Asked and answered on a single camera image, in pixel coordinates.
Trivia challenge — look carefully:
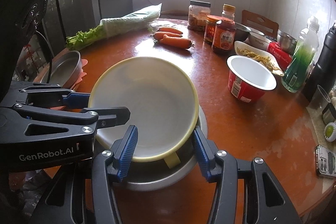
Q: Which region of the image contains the pink bear plastic plate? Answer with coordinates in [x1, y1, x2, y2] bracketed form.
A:
[34, 58, 89, 90]

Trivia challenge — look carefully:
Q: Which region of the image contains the steel pan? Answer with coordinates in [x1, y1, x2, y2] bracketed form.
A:
[39, 50, 83, 89]

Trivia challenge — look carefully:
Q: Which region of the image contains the yellow enamel bowl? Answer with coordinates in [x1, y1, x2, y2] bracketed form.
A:
[88, 57, 199, 168]

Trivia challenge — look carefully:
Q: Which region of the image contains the large steel bowl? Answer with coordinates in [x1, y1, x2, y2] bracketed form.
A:
[96, 114, 197, 191]

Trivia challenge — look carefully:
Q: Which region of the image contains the red instant noodle bowl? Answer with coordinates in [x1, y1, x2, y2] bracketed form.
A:
[227, 55, 277, 103]

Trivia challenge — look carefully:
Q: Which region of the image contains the silver phone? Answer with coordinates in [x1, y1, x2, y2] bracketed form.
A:
[315, 144, 336, 178]

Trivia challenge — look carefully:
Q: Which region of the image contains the fruit in foam net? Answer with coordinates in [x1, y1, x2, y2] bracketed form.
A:
[323, 122, 336, 142]

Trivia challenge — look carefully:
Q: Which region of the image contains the carrot middle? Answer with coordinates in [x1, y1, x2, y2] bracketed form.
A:
[153, 31, 182, 40]

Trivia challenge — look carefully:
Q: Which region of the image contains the carrot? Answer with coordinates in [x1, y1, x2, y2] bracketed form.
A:
[158, 27, 183, 35]
[153, 31, 182, 40]
[159, 35, 194, 50]

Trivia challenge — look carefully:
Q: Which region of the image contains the bagged celery bunch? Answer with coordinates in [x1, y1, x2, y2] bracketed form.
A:
[66, 3, 162, 51]

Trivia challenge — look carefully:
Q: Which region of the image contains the carrot nearest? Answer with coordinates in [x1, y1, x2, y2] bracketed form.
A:
[159, 35, 194, 50]

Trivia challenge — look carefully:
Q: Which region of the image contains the carrot farthest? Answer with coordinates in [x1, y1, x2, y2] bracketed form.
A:
[158, 27, 183, 35]

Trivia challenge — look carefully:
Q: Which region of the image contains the small steel cup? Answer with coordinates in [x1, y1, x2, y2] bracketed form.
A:
[322, 103, 336, 125]

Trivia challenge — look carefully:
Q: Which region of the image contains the clear plastic cup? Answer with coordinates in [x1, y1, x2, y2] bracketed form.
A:
[308, 85, 331, 110]

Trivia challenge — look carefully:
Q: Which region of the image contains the green drink plastic bottle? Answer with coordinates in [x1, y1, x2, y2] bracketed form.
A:
[281, 16, 319, 93]

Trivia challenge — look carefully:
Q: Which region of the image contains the black thermos flask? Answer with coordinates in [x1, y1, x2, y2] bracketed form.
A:
[302, 22, 336, 102]

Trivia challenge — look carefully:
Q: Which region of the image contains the brown sauce bottle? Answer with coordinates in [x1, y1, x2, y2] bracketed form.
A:
[212, 4, 236, 55]

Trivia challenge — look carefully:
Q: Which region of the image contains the clear pickle jar black lid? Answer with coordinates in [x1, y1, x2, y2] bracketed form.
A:
[187, 0, 211, 32]

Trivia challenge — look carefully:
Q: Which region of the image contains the red tissue box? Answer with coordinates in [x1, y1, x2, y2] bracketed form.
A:
[266, 42, 292, 71]

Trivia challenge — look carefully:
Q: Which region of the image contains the red chili sauce jar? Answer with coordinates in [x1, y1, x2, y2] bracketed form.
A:
[204, 15, 222, 45]

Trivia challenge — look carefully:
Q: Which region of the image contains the white dish with noodles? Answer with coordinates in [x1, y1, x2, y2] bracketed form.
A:
[234, 41, 284, 77]

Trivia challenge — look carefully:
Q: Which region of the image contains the small steel bowl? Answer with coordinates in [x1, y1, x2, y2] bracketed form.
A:
[277, 30, 297, 56]

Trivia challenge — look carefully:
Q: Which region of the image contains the dark steel bowl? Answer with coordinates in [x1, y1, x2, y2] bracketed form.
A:
[234, 22, 252, 42]

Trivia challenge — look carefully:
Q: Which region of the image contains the white ceramic bowl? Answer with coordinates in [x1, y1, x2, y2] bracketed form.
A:
[248, 32, 271, 51]

